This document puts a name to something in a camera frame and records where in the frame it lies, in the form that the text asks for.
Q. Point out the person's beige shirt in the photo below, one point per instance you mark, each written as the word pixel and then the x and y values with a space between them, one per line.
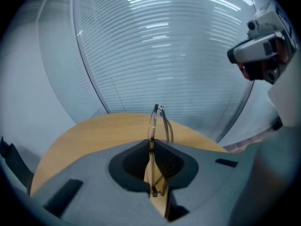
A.
pixel 287 98

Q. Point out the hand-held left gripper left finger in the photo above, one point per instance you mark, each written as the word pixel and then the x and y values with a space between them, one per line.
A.
pixel 94 185

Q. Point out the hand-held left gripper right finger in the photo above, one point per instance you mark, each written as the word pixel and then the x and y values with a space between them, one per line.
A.
pixel 207 178

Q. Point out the brown-framed eyeglasses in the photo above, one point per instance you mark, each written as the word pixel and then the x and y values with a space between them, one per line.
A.
pixel 151 126

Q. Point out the person's right hand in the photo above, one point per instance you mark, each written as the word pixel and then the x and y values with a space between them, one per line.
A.
pixel 244 70

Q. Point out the glass partition with blinds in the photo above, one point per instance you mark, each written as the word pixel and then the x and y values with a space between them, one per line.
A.
pixel 152 55

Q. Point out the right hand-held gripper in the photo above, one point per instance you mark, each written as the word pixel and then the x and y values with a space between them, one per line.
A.
pixel 268 27

